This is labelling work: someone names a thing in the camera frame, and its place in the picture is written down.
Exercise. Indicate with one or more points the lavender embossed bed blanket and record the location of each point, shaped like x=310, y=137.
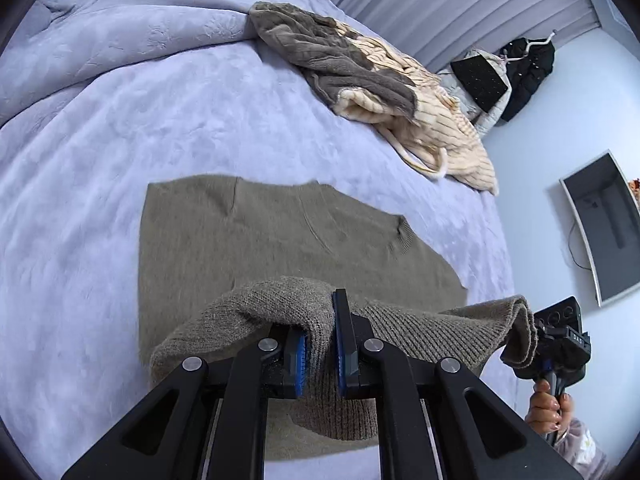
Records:
x=100, y=98

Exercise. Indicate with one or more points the pink fuzzy right sleeve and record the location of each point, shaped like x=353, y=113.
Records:
x=580, y=449

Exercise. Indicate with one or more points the grey brown fleece garment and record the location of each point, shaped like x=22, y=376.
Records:
x=331, y=57

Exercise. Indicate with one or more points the wall mounted monitor screen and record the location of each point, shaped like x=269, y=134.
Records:
x=607, y=217

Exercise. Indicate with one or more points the grey pleated curtain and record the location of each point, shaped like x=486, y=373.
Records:
x=437, y=31

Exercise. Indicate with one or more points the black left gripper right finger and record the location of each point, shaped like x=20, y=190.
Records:
x=435, y=420

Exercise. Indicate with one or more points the white jacket black panel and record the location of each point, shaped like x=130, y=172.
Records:
x=480, y=82

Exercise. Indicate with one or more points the right hand painted nails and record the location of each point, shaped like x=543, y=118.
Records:
x=546, y=413

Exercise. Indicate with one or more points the olive brown knit sweater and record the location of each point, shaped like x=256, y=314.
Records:
x=222, y=259

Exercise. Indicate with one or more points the cream striped fleece garment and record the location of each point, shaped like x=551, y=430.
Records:
x=435, y=138

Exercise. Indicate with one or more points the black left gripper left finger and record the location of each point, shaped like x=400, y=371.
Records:
x=205, y=420

